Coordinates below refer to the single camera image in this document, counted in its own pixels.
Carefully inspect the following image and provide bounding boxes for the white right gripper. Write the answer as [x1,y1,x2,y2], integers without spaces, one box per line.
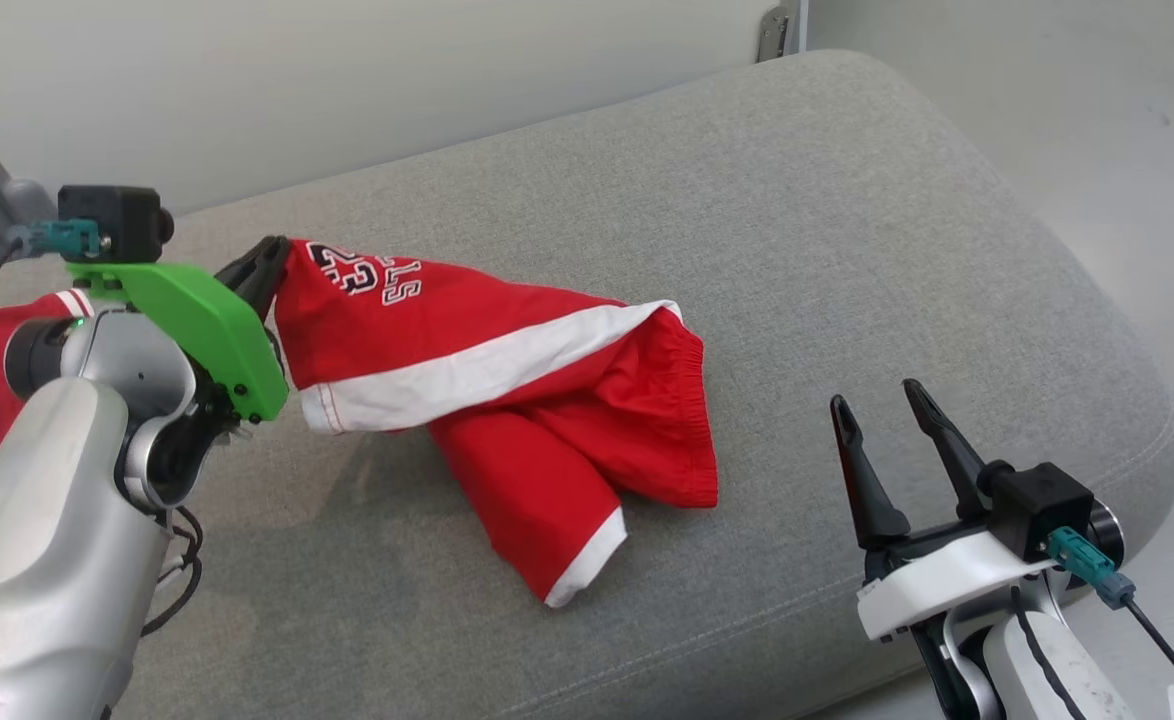
[830,379,1058,720]

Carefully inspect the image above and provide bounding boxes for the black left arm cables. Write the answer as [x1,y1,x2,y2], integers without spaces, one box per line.
[142,505,206,637]

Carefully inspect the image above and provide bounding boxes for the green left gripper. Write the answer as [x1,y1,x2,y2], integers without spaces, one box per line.
[67,235,291,506]

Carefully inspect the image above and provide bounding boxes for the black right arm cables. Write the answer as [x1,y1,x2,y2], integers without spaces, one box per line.
[1009,585,1088,720]

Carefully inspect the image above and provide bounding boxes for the grey frame post with hinge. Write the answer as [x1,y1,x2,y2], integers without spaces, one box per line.
[757,0,810,63]

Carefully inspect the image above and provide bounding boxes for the camera cable teal plug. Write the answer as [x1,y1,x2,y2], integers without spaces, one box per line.
[1045,528,1174,719]
[0,220,103,416]

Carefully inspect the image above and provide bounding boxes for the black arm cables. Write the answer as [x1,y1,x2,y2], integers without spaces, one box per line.
[1009,585,1088,720]
[142,505,206,637]

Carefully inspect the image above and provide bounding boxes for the right camera cable teal plug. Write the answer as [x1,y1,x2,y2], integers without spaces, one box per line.
[1045,528,1174,719]

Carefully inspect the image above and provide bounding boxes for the left camera cable teal plug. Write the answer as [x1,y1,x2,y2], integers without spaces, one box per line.
[0,220,103,416]

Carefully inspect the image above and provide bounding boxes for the red shorts white stripes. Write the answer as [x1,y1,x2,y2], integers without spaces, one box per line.
[272,238,720,609]

